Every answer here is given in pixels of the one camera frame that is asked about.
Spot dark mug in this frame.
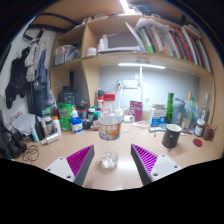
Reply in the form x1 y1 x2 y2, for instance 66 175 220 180
161 123 183 149

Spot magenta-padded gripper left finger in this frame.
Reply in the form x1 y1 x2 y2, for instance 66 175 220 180
44 144 96 187

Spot small jar with red lid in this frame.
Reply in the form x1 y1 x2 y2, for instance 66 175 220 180
96 96 105 111

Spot white and blue tube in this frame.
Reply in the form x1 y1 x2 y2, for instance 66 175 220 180
29 122 41 144

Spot brown mug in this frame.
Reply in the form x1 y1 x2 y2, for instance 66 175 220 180
202 123 218 141

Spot green jar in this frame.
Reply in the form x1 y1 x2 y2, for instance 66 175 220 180
57 102 73 132

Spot white and blue carton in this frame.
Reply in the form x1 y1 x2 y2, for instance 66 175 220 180
148 103 168 128

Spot hanging clothes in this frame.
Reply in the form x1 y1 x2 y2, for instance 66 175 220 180
4 35 52 117

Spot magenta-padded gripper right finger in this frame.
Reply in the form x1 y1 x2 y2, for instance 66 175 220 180
130 143 183 186

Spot black cable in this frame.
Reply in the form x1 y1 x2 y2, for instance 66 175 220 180
21 143 41 164

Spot white desk lamp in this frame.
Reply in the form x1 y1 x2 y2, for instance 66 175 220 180
133 65 145 105

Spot flat round red coaster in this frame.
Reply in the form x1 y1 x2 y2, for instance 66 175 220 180
192 137 204 148

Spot white tape roll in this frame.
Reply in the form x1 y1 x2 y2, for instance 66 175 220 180
123 114 135 124

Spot grey-blue water bottle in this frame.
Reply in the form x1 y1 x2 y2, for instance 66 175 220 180
171 97 186 126

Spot white jar with blue label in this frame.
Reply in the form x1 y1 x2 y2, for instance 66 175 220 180
69 116 85 135

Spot clear bottle with red cap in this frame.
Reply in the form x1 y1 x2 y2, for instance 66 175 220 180
97 93 123 170

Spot clear glass bottle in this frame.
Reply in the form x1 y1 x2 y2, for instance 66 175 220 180
200 92 211 123

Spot black box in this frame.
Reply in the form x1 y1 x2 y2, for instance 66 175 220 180
57 85 77 105

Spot white wall power strip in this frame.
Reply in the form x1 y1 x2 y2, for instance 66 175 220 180
116 79 140 90

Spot brown jar with white lid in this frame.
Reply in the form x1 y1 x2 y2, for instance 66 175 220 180
194 118 206 138

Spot tall green bottle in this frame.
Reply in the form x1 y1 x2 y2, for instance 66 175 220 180
166 92 175 125

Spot wooden shelf unit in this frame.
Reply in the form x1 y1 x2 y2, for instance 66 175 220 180
49 0 216 125

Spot magenta box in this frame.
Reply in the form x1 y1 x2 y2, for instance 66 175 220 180
129 100 144 123

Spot white bottle with orange cap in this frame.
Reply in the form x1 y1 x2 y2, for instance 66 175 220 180
51 115 63 136

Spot dark jar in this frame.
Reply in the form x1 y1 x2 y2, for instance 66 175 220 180
86 107 98 124

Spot black bag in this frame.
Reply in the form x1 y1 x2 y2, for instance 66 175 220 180
0 111 28 161

